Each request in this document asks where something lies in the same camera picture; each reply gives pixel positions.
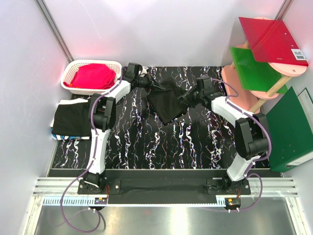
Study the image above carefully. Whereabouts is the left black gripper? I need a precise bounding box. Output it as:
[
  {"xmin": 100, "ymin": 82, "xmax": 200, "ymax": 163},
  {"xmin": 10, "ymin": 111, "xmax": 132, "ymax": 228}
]
[{"xmin": 134, "ymin": 72, "xmax": 165, "ymax": 94}]

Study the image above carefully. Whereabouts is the black graphic t shirt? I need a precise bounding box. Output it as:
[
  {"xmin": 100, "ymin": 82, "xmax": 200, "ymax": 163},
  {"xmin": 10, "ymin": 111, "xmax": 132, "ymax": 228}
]
[{"xmin": 147, "ymin": 77, "xmax": 188, "ymax": 125}]

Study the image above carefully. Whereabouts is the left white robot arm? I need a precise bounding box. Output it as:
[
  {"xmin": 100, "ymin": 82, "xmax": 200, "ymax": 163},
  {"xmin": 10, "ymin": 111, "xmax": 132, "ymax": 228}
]
[{"xmin": 78, "ymin": 63, "xmax": 165, "ymax": 194}]

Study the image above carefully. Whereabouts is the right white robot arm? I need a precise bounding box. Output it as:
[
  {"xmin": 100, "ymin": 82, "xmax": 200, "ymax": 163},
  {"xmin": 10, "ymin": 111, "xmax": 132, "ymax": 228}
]
[{"xmin": 179, "ymin": 76, "xmax": 272, "ymax": 194}]

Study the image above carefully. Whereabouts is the pink wooden shelf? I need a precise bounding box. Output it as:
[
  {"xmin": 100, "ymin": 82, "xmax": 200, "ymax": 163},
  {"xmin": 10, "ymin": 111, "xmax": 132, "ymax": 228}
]
[{"xmin": 221, "ymin": 16, "xmax": 308, "ymax": 115}]

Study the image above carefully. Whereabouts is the pink t shirt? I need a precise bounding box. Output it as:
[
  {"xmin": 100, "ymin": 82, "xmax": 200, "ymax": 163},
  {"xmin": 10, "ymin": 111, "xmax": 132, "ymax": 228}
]
[{"xmin": 69, "ymin": 64, "xmax": 116, "ymax": 90}]

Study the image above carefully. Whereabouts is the light green folder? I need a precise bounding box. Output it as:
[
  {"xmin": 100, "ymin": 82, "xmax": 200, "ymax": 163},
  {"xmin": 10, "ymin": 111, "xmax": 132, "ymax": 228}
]
[{"xmin": 230, "ymin": 47, "xmax": 282, "ymax": 93}]

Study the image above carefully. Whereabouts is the white plastic basket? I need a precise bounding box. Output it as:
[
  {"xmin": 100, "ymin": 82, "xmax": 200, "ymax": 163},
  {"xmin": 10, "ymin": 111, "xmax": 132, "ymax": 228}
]
[{"xmin": 60, "ymin": 60, "xmax": 122, "ymax": 95}]

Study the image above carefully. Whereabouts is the folded black t shirt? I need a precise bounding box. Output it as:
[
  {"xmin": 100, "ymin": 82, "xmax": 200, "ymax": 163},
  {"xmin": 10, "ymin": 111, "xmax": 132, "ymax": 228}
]
[{"xmin": 51, "ymin": 98, "xmax": 91, "ymax": 136}]

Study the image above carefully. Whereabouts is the red folder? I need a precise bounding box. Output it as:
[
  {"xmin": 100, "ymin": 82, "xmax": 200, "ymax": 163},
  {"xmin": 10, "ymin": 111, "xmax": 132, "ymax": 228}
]
[{"xmin": 239, "ymin": 17, "xmax": 309, "ymax": 67}]

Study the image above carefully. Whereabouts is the dark green binder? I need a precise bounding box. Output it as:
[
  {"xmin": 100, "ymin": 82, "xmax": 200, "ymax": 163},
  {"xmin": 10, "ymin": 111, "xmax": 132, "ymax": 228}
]
[{"xmin": 266, "ymin": 87, "xmax": 313, "ymax": 172}]

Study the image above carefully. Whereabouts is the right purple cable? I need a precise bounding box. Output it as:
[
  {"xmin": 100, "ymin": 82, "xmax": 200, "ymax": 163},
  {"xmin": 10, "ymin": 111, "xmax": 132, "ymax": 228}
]
[{"xmin": 201, "ymin": 78, "xmax": 272, "ymax": 212}]

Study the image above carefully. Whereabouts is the purple cable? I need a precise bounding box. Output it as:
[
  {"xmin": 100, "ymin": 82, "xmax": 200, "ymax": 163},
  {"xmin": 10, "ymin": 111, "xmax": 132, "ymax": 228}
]
[
  {"xmin": 58, "ymin": 66, "xmax": 129, "ymax": 233},
  {"xmin": 201, "ymin": 78, "xmax": 272, "ymax": 212}
]

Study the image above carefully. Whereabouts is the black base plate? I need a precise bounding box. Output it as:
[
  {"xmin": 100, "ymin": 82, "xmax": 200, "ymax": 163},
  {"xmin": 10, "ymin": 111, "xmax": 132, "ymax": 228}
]
[{"xmin": 78, "ymin": 178, "xmax": 251, "ymax": 205}]

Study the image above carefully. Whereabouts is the aluminium rail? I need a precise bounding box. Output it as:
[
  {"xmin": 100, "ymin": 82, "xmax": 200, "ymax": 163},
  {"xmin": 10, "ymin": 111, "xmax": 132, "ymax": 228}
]
[{"xmin": 33, "ymin": 177, "xmax": 298, "ymax": 197}]

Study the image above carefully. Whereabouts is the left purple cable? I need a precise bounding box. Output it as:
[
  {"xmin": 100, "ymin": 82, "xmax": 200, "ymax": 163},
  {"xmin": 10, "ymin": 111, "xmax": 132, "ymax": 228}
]
[{"xmin": 58, "ymin": 66, "xmax": 129, "ymax": 233}]

